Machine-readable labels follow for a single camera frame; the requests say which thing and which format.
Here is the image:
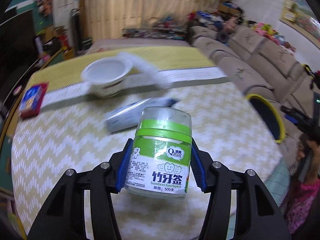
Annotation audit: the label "black television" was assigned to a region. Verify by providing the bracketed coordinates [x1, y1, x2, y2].
[1, 10, 38, 103]

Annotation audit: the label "beige curtains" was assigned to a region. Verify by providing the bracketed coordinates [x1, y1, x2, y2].
[80, 0, 218, 41]

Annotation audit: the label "black tower fan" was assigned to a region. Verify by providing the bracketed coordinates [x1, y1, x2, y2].
[70, 8, 83, 55]

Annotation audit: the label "person's right hand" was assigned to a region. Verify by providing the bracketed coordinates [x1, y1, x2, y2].
[297, 134, 319, 185]

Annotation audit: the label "white paper bowl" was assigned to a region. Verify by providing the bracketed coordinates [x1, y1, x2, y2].
[81, 56, 133, 98]

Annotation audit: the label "beige sofa with covers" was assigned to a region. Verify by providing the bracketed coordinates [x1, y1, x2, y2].
[187, 24, 320, 170]

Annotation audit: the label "framed wall picture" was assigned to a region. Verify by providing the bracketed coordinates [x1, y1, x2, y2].
[280, 0, 319, 48]

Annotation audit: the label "floral beige floor mat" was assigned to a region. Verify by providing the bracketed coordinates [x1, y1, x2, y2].
[85, 38, 191, 54]

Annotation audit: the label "yellow rimmed trash bin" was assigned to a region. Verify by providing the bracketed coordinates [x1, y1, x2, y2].
[246, 94, 286, 144]

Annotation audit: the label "white blue toothpaste box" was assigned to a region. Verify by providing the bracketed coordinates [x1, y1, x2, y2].
[105, 97, 179, 133]

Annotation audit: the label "pile of plush toys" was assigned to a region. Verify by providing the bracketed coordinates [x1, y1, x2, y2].
[251, 22, 296, 55]

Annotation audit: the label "red tray with tissue pack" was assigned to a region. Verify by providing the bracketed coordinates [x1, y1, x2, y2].
[18, 82, 49, 119]

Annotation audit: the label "green toothpick jar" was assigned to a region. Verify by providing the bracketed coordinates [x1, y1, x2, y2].
[125, 107, 192, 199]

